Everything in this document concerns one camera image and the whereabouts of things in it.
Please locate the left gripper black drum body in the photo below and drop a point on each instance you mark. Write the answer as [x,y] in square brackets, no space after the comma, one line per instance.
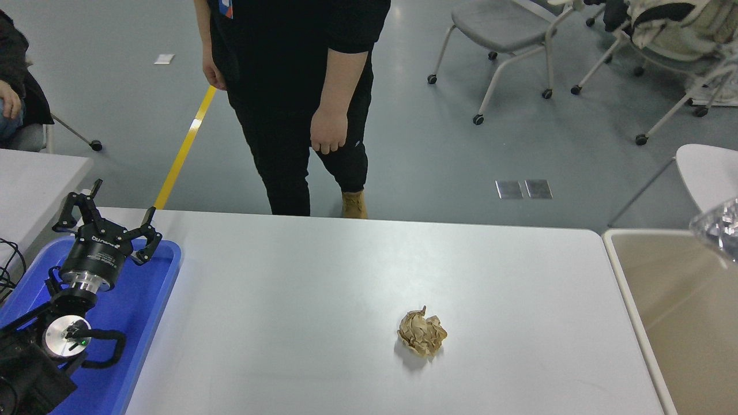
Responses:
[95,253]

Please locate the tan paper ball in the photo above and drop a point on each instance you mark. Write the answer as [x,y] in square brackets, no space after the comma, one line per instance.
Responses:
[422,333]

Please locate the silver foil tray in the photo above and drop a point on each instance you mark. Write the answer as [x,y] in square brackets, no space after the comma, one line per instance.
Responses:
[720,227]

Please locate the standing person's left forearm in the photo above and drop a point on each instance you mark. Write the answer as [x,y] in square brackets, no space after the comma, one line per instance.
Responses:
[337,80]

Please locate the standing person's right forearm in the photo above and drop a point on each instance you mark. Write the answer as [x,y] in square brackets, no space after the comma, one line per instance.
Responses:
[203,29]

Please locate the seated person's hand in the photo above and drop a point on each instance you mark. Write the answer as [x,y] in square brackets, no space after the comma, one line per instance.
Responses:
[8,101]

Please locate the standing person's right hand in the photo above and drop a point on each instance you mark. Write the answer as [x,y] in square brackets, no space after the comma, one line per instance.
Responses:
[212,72]

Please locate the standing person's left hand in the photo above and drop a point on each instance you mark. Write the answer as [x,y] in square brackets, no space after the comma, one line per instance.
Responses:
[328,131]

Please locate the white side table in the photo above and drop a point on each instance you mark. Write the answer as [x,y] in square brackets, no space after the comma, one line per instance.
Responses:
[34,184]

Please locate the grey wheeled chair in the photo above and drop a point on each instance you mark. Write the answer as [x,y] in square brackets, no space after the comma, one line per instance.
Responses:
[96,146]

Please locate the blue plastic tray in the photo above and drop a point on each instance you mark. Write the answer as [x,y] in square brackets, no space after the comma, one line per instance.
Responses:
[132,334]

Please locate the yellow floor tape line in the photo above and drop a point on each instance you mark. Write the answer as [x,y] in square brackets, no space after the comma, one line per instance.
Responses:
[184,147]

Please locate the seated person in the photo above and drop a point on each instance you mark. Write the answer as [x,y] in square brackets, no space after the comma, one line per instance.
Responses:
[26,75]

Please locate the standing person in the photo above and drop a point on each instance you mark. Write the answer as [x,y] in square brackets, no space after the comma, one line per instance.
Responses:
[288,57]

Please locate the metal floor plate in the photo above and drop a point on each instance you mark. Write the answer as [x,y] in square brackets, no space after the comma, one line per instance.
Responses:
[538,189]
[509,189]

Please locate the empty grey white-framed chair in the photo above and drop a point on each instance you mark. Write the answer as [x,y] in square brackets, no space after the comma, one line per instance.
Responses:
[496,26]

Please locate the large pale plastic bin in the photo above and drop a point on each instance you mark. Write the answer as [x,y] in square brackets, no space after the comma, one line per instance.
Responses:
[674,300]

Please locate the white-framed chair holding jacket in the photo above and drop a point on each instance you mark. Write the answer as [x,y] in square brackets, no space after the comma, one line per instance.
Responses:
[669,57]

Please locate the white rounded table with leg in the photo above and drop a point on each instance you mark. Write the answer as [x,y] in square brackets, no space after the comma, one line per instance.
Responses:
[706,173]

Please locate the cream jacket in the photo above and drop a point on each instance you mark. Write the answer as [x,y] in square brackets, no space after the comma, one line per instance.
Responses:
[674,34]

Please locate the white patterned cloth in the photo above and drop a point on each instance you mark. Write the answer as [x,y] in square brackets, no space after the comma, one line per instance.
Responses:
[720,92]

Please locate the white chair frame with casters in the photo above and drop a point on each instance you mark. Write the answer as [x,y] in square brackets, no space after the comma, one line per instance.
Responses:
[590,22]

